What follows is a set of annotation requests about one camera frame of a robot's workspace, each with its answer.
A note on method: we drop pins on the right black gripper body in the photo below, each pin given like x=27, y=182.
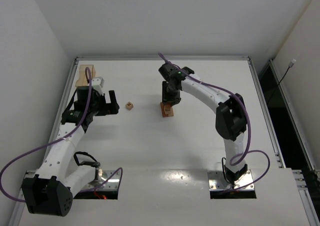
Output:
x=170, y=96

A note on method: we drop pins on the transparent orange plastic box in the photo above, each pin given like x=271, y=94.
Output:
x=83, y=76

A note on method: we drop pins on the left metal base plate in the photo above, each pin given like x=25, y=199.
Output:
x=107, y=181

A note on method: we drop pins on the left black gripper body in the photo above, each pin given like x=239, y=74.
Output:
x=105, y=105

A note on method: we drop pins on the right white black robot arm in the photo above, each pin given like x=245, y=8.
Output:
x=230, y=118

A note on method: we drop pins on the light wooden rectangular block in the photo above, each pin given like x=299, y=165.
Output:
x=170, y=112

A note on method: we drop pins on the reddish wooden arch block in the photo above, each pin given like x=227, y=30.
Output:
x=166, y=107

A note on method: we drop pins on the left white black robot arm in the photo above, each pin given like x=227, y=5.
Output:
x=51, y=191

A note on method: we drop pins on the reddish brown rectangular block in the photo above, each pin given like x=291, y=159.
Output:
x=163, y=110

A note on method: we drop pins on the wooden letter N cube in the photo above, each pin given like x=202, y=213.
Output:
x=129, y=105

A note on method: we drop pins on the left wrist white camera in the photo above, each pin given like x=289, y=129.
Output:
x=97, y=84

